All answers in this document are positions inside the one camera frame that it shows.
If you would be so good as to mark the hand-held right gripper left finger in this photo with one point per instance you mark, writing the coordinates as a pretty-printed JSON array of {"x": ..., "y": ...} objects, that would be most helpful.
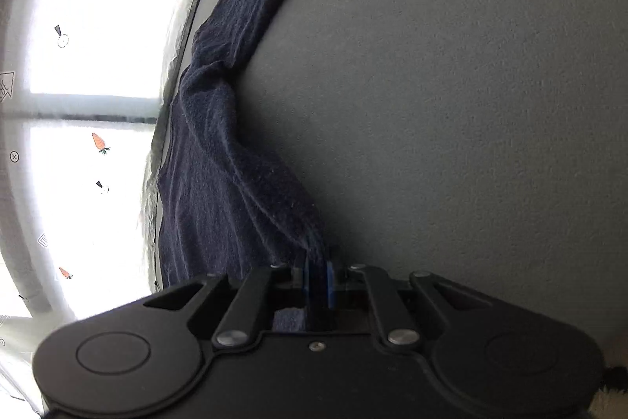
[{"x": 311, "y": 296}]

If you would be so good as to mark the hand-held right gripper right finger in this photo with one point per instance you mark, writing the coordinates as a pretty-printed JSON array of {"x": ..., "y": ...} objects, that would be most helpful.
[{"x": 331, "y": 287}]

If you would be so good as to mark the navy knit sweater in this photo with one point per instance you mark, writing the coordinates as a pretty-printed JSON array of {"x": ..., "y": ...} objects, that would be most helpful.
[{"x": 221, "y": 183}]

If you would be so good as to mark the white fluffy cloth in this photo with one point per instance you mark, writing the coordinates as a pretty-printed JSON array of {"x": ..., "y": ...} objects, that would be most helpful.
[{"x": 614, "y": 394}]

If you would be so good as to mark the grey window frame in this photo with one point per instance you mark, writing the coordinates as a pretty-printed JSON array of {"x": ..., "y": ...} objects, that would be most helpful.
[{"x": 88, "y": 109}]

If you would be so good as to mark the grey textured mat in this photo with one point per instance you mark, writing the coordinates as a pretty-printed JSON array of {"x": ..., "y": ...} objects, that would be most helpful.
[{"x": 441, "y": 105}]

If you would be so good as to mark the white translucent printed curtain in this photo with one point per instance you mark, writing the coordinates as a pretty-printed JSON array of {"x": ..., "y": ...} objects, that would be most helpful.
[{"x": 93, "y": 31}]

